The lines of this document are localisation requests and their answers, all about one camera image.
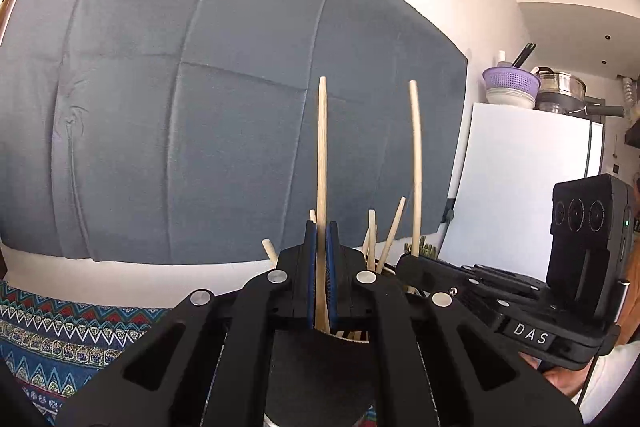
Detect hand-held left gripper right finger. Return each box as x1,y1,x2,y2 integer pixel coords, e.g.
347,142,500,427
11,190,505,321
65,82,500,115
326,221,584,427

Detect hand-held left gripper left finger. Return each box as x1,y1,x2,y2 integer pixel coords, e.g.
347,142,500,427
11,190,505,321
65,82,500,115
57,221,321,427

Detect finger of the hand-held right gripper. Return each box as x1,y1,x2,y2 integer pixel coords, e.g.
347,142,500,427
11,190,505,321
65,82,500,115
396,253,502,334
459,263,552,304

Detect black cup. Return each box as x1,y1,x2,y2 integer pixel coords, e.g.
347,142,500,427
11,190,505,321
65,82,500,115
262,324,384,427

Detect black kitchen utensils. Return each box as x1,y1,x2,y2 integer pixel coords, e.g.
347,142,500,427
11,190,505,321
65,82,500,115
509,42,537,69

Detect person's right hand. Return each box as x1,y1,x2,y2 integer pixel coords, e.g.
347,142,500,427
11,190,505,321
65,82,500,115
530,354,594,403

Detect green cactus plant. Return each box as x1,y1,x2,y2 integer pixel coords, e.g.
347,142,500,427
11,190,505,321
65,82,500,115
402,236,437,259

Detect white refrigerator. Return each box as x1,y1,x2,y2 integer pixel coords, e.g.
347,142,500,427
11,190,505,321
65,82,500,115
439,102,607,274

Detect stainless steel pot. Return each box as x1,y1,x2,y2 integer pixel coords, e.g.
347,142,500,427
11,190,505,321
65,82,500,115
537,71,587,104

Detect stack of white bowls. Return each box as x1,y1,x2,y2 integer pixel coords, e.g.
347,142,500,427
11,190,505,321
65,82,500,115
486,87,537,110

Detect purple plastic colander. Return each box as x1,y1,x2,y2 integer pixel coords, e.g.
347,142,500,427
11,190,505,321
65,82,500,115
482,66,542,92

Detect grey backdrop cloth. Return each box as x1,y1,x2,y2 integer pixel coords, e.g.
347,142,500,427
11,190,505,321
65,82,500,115
0,0,469,266

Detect blue patterned tablecloth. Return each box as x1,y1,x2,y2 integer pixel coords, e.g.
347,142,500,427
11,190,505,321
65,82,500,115
0,279,172,427

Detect wooden stand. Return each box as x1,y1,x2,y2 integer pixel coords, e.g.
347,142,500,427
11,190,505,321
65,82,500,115
0,0,21,36

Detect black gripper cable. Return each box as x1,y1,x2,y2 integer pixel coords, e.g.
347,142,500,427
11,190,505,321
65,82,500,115
577,352,600,410

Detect black handled pan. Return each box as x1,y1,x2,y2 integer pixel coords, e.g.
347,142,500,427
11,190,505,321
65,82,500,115
537,100,626,118

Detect aluminium vent duct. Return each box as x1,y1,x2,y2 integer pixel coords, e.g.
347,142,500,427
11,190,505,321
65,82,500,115
619,76,640,108

